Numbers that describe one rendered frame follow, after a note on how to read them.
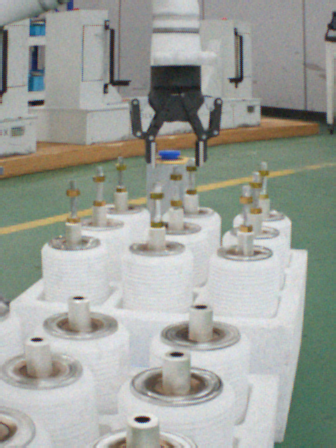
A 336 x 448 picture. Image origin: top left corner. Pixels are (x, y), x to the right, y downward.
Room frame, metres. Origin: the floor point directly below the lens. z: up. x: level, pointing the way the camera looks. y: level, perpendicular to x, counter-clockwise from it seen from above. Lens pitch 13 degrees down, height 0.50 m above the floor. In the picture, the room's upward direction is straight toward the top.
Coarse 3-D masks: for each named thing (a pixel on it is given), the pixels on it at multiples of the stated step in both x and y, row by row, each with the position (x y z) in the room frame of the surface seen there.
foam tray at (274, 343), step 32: (32, 288) 1.01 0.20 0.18; (288, 288) 1.02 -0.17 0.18; (32, 320) 0.93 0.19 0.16; (128, 320) 0.90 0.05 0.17; (160, 320) 0.90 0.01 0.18; (224, 320) 0.89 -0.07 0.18; (256, 320) 0.88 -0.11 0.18; (288, 320) 0.88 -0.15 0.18; (256, 352) 0.87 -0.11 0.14; (288, 352) 0.86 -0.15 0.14; (288, 384) 0.86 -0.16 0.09
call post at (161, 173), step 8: (152, 168) 1.36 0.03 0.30; (160, 168) 1.36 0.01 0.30; (168, 168) 1.35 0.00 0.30; (184, 168) 1.35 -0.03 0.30; (152, 176) 1.36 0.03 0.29; (160, 176) 1.36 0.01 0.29; (168, 176) 1.35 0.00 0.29; (184, 176) 1.35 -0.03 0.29; (152, 184) 1.36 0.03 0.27; (160, 184) 1.36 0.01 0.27; (168, 184) 1.35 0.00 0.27; (184, 184) 1.35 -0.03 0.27; (168, 192) 1.35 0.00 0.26; (184, 192) 1.35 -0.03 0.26; (152, 200) 1.36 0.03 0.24; (160, 200) 1.36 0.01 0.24; (168, 200) 1.35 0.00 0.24; (152, 208) 1.36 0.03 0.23; (168, 208) 1.35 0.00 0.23; (152, 216) 1.36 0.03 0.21
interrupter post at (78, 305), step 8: (72, 296) 0.68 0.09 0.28; (80, 296) 0.68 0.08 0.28; (72, 304) 0.66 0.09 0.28; (80, 304) 0.66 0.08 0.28; (88, 304) 0.67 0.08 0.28; (72, 312) 0.66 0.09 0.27; (80, 312) 0.66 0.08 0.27; (88, 312) 0.67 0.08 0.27; (72, 320) 0.66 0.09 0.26; (80, 320) 0.66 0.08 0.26; (88, 320) 0.67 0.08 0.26; (72, 328) 0.66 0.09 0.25; (80, 328) 0.66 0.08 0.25; (88, 328) 0.67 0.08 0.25
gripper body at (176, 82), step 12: (156, 72) 1.07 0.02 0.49; (168, 72) 1.05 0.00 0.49; (180, 72) 1.05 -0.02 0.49; (192, 72) 1.06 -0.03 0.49; (156, 84) 1.07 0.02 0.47; (168, 84) 1.05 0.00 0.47; (180, 84) 1.05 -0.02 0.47; (192, 84) 1.06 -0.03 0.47; (156, 96) 1.07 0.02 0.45; (168, 96) 1.08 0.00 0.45; (180, 96) 1.08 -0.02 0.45; (192, 96) 1.08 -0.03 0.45; (156, 108) 1.07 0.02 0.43; (180, 108) 1.08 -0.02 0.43; (168, 120) 1.08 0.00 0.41; (180, 120) 1.08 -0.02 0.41
